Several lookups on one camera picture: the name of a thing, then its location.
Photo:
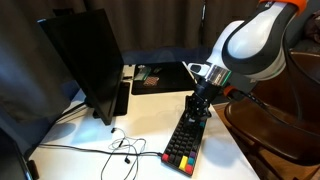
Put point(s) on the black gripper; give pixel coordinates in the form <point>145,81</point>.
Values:
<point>198,106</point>

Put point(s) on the black keyboard with coloured keys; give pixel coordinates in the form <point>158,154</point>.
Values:
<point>181,143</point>

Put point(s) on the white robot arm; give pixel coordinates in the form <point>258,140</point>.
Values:
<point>253,36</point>

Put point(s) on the black desk mat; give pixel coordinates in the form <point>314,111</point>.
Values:
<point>170,78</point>

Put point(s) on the red checkered coaster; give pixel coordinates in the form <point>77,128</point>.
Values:
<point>151,81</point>

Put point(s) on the blue fabric cover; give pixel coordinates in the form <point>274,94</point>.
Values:
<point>166,55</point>

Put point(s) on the green and white packet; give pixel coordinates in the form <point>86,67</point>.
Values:
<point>141,72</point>

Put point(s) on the brown wooden chair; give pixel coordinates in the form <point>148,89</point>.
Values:
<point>276,130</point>

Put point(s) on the grey curtain panel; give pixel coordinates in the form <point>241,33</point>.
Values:
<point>30,76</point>
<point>160,23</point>

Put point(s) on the black monitor with rectangular base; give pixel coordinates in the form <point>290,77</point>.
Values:
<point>86,60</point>

